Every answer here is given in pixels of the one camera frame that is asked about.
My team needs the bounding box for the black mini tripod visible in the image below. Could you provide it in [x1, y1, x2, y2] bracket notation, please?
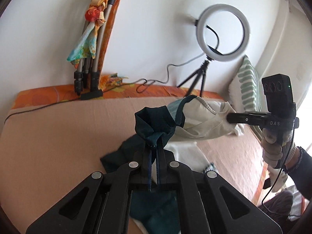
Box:
[177, 60, 211, 98]

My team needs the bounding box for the person's right forearm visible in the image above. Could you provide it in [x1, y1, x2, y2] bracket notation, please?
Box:
[285, 146, 312, 200]

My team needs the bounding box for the green striped white cushion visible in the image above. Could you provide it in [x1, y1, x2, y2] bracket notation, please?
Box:
[228, 55, 262, 114]

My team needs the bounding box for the cream and green printed t-shirt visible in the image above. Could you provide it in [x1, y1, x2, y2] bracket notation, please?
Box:
[100, 95, 240, 234]

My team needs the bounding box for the ring light cable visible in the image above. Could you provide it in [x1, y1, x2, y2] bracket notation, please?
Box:
[4, 54, 203, 127]

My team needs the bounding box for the folded silver tripod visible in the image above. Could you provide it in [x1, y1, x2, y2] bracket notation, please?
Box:
[73, 0, 116, 95]

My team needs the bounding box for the white ring light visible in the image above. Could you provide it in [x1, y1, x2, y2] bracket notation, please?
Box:
[199, 4, 251, 62]

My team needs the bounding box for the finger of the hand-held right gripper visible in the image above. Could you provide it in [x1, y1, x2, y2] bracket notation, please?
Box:
[226, 112, 271, 125]

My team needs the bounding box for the orange floral cloth scrap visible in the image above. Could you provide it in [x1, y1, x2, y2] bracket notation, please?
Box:
[99, 73, 129, 88]

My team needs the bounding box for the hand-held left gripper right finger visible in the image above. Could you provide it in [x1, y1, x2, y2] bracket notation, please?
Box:
[156, 143, 281, 234]

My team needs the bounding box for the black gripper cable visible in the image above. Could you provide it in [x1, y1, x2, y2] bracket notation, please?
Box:
[261, 117, 300, 206]

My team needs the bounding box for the person's leg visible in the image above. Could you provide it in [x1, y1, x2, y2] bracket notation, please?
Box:
[258, 190, 294, 222]

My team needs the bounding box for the white folded garment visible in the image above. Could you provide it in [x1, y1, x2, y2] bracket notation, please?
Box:
[207, 101, 245, 137]

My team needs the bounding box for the person's right hand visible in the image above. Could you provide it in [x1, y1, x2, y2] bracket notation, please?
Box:
[260, 127, 293, 170]

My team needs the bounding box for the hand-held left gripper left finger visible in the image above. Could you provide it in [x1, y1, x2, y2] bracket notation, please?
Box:
[26, 143, 155, 234]

